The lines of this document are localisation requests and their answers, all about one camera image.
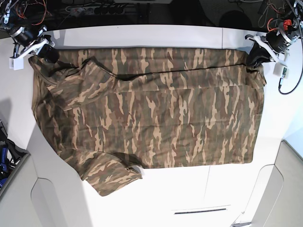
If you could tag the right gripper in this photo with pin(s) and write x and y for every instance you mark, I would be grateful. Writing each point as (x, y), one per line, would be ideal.
(31, 40)

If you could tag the blue items in bin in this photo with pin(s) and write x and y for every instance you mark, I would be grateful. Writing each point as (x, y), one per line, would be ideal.
(10, 156)

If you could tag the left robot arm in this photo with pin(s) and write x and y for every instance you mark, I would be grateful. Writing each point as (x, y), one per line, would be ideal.
(292, 10)

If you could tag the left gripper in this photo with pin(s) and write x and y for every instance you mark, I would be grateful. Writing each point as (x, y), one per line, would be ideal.
(267, 48)

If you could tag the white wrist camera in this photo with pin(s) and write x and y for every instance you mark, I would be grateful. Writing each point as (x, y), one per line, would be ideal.
(281, 70)
(16, 63)

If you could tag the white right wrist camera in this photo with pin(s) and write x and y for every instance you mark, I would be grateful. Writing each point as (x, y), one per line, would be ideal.
(16, 63)

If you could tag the white power strip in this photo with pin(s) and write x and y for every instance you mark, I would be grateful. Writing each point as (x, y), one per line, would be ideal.
(77, 11)

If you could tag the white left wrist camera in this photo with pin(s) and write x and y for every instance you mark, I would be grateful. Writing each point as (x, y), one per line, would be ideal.
(281, 70)

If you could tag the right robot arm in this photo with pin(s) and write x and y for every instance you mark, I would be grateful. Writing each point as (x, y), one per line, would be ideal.
(12, 13)

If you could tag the camouflage T-shirt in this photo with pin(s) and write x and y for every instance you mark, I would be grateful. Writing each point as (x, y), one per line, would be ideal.
(106, 111)

